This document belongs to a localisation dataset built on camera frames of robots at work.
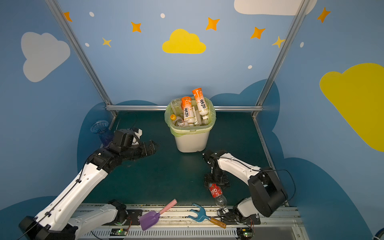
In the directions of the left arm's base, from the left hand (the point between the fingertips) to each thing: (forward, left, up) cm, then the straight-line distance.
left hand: (155, 148), depth 73 cm
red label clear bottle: (-15, -32, -19) cm, 40 cm away
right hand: (-12, -32, -20) cm, 39 cm away
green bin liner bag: (+7, -10, +5) cm, 14 cm away
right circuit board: (-32, -45, -25) cm, 60 cm away
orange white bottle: (+25, -15, +7) cm, 30 cm away
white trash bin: (+13, -18, -9) cm, 24 cm away
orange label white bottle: (+27, -23, +9) cm, 37 cm away
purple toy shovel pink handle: (-27, +2, -24) cm, 36 cm away
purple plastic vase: (+17, +37, -5) cm, 41 cm away
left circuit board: (-33, +16, -24) cm, 44 cm away
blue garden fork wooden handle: (-26, -24, -22) cm, 42 cm away
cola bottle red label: (+15, -10, +4) cm, 19 cm away
